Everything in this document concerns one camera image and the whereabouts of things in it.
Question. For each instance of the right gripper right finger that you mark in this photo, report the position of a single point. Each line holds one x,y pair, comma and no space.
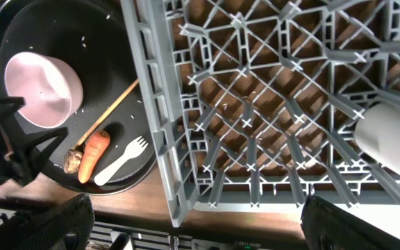
328,227

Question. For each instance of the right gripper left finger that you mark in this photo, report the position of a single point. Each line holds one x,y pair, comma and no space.
66,226

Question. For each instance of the pink bowl with food scraps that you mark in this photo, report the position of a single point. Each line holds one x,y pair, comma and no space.
51,89

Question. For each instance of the orange carrot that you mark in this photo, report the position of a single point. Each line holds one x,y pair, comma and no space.
96,144

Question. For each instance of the wooden chopstick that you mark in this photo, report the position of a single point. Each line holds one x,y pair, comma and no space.
108,111

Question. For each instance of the white plastic fork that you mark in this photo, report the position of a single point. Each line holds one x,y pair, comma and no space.
134,149

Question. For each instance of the white paper cup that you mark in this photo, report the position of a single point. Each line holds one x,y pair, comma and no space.
378,134

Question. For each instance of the grey dishwasher rack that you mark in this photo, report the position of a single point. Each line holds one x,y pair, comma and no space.
252,105

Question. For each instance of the brown cookie piece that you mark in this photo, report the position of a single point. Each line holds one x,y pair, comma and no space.
72,161

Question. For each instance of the round black serving tray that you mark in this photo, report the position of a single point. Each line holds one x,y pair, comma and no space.
91,37

